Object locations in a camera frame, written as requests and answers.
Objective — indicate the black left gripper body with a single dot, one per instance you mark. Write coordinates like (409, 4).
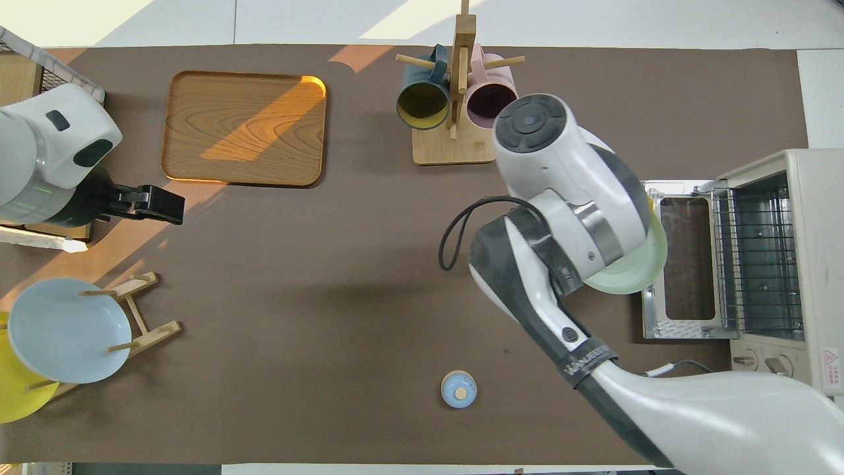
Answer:
(89, 201)

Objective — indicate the pale green plate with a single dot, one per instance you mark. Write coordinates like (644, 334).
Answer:
(639, 270)

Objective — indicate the white toaster oven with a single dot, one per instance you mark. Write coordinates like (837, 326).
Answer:
(821, 264)

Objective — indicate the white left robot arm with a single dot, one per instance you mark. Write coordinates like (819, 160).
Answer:
(53, 145)

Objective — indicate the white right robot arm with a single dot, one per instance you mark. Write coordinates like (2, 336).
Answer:
(560, 171)

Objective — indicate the wooden plate rack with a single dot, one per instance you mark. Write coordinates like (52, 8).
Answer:
(155, 333)

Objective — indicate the light blue plate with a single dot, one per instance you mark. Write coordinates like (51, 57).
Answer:
(66, 330)

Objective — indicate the wooden serving tray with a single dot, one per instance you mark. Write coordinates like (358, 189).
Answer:
(283, 132)

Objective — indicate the brown table mat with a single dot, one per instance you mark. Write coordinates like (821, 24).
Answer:
(330, 297)

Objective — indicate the yellow plate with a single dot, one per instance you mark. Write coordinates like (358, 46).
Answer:
(16, 396)

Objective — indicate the dark blue mug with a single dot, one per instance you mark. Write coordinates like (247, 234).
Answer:
(422, 105)

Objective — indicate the wooden mug rack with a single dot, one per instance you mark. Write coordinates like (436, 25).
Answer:
(455, 148)

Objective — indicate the pink mug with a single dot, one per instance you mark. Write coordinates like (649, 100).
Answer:
(484, 99)

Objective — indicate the small blue lid wooden knob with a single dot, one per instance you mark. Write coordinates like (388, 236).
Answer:
(459, 389)

